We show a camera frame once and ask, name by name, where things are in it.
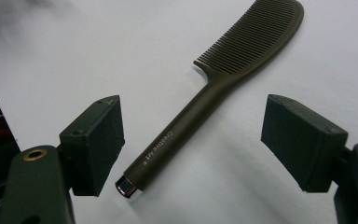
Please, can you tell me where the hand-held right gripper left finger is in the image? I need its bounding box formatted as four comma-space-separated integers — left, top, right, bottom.
59, 94, 126, 198

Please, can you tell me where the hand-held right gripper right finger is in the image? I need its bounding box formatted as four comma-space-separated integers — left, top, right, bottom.
260, 93, 349, 193

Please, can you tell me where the dark brown handled comb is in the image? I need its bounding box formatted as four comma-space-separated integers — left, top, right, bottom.
115, 0, 306, 200

